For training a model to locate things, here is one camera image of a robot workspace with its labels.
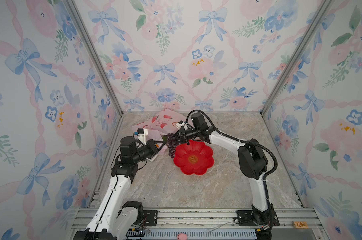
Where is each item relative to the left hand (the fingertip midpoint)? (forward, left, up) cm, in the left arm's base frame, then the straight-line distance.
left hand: (166, 141), depth 72 cm
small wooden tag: (-31, -66, -24) cm, 77 cm away
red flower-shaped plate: (+5, -16, -25) cm, 31 cm away
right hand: (+6, -1, -7) cm, 9 cm away
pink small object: (-36, -8, -23) cm, 44 cm away
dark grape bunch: (+4, -3, -6) cm, 8 cm away
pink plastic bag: (+18, +5, -8) cm, 20 cm away
